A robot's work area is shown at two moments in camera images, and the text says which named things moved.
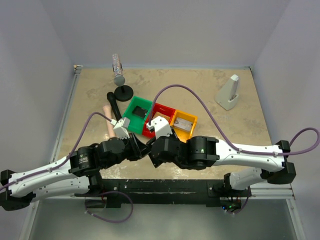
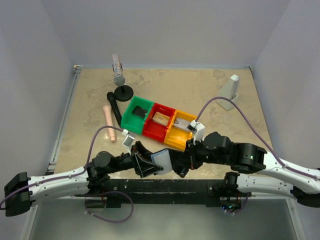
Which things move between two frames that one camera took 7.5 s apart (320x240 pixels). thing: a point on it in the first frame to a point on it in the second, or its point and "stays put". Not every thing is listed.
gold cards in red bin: [157, 114] stays put
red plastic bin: [160, 108] stays put
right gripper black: [155, 149] to [186, 155]
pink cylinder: [107, 112] stays put
